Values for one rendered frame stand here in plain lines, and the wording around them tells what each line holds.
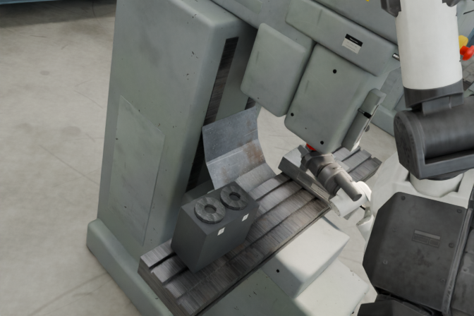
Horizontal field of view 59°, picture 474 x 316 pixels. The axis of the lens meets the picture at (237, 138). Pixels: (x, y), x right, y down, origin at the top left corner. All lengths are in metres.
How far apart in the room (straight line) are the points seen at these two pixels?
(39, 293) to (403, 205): 1.93
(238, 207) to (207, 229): 0.12
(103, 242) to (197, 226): 1.20
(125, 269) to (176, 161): 0.80
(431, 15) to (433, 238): 0.38
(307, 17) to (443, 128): 0.60
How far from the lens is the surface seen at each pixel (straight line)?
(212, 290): 1.29
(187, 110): 1.48
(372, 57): 1.14
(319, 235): 1.69
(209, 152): 1.61
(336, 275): 1.77
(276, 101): 1.34
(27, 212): 2.73
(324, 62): 1.24
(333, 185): 1.35
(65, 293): 2.40
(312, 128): 1.31
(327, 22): 1.19
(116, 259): 2.28
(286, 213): 1.58
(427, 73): 0.72
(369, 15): 1.13
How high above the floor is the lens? 2.05
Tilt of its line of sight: 36 degrees down
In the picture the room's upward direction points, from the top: 19 degrees clockwise
